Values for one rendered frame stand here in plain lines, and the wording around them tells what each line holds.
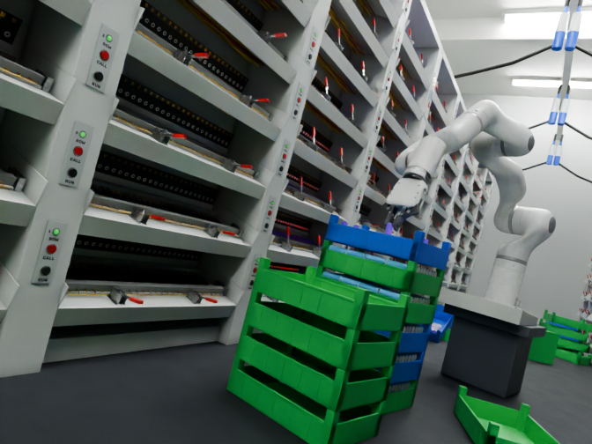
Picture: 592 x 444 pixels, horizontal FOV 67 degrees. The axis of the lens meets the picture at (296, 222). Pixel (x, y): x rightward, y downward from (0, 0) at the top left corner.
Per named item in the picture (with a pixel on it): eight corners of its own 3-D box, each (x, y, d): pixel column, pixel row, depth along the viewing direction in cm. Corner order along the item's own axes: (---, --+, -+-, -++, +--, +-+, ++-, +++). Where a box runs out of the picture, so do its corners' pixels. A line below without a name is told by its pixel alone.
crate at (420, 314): (432, 324, 127) (439, 297, 128) (399, 322, 112) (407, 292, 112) (348, 296, 147) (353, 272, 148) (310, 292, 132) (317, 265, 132)
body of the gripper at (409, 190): (433, 189, 136) (419, 218, 132) (404, 186, 143) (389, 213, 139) (427, 173, 131) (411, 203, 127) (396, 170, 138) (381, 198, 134)
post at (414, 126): (376, 323, 270) (443, 50, 276) (371, 324, 262) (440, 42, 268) (346, 314, 280) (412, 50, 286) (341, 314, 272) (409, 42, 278)
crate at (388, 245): (445, 270, 128) (452, 243, 128) (415, 262, 113) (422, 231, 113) (359, 248, 148) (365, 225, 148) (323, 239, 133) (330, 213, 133)
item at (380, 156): (403, 182, 266) (416, 162, 264) (370, 153, 213) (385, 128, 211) (376, 168, 275) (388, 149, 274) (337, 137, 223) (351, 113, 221)
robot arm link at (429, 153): (398, 168, 140) (420, 164, 132) (415, 137, 145) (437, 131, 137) (413, 185, 144) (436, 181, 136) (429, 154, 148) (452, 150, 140)
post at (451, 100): (406, 319, 331) (461, 95, 337) (403, 319, 323) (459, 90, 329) (381, 311, 341) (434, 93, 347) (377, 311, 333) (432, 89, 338)
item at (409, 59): (426, 90, 268) (439, 69, 266) (399, 38, 215) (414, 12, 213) (398, 78, 277) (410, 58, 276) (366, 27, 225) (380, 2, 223)
